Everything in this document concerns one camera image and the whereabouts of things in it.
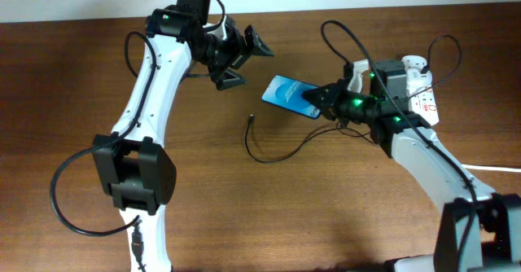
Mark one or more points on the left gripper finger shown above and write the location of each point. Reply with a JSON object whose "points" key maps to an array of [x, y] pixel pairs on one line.
{"points": [[255, 45], [228, 79]]}

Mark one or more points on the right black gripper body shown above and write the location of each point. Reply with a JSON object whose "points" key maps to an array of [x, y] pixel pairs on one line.
{"points": [[359, 107]]}

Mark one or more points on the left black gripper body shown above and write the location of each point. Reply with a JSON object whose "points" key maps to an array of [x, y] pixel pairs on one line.
{"points": [[219, 54]]}

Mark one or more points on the blue Samsung Galaxy smartphone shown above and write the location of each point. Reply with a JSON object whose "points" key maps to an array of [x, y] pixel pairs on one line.
{"points": [[287, 93]]}

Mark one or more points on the white power strip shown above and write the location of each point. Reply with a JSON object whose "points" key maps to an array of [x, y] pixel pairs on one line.
{"points": [[422, 101]]}

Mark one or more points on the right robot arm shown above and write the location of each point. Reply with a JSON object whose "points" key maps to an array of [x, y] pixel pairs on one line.
{"points": [[479, 228]]}

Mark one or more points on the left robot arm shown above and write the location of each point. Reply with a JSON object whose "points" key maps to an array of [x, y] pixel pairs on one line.
{"points": [[133, 166]]}

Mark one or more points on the white USB charger plug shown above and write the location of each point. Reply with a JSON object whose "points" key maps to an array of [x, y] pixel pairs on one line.
{"points": [[417, 81]]}

